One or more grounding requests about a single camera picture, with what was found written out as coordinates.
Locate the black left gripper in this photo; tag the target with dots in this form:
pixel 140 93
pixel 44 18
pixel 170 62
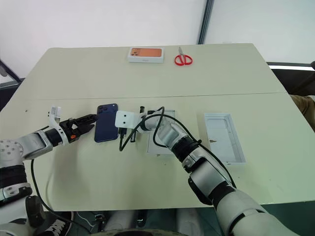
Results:
pixel 71 131

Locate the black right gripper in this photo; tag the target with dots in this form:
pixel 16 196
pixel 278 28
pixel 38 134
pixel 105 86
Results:
pixel 122 134

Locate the dark blue smartphone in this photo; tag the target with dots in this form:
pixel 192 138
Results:
pixel 106 127

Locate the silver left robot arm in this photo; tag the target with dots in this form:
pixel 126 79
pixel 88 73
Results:
pixel 32 145

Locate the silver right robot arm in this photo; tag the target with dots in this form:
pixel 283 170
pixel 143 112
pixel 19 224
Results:
pixel 209 172

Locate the white phone box base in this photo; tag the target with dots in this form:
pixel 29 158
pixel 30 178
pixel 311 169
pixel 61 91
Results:
pixel 169 115

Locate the phone box with orange print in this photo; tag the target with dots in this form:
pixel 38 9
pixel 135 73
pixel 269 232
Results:
pixel 146 54

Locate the white phone box lid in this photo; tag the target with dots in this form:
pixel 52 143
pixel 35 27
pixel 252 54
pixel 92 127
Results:
pixel 224 137

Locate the small black device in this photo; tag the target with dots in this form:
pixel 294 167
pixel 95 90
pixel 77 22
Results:
pixel 98 217

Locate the black and white shoe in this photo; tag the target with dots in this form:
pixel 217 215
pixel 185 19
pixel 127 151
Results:
pixel 57 225

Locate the person's brown trousers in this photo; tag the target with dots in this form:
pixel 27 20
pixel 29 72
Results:
pixel 305 105

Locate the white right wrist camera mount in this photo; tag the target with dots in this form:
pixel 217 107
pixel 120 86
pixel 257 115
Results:
pixel 125 120

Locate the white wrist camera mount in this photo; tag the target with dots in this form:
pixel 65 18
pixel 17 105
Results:
pixel 55 115
pixel 125 120

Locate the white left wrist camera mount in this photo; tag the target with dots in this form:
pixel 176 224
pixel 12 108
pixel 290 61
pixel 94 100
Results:
pixel 55 115

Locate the black frame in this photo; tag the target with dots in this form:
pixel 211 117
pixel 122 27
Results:
pixel 6 71

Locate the dark window frame post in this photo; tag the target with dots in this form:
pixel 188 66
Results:
pixel 205 22

